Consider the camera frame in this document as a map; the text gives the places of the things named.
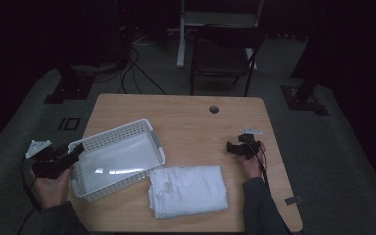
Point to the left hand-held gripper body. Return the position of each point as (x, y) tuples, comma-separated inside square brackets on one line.
[(50, 164)]

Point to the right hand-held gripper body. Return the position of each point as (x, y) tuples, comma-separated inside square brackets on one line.
[(248, 143)]

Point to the white plastic basket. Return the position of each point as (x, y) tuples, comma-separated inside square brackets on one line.
[(117, 160)]

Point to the white cloth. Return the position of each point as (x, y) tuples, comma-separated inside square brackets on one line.
[(187, 191)]

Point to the person's right hand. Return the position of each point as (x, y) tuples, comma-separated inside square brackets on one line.
[(253, 166)]

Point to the person's left hand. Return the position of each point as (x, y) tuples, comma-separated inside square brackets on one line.
[(50, 191)]

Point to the grey tape strip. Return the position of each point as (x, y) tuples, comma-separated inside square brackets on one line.
[(292, 200)]

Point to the black folding chair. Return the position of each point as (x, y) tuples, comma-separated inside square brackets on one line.
[(222, 58)]

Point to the black stand with base plate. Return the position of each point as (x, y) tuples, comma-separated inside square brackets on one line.
[(303, 98), (70, 86)]

